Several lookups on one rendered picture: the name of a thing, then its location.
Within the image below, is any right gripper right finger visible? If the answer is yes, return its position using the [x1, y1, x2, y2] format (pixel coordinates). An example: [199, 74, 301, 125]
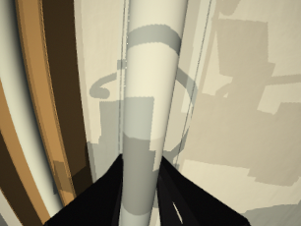
[156, 155, 251, 226]

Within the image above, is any tan open cardboard box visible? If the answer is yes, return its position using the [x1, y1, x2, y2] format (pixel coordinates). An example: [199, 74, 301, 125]
[0, 0, 93, 226]

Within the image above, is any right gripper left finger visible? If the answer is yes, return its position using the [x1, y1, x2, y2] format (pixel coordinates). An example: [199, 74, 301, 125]
[43, 153, 124, 226]

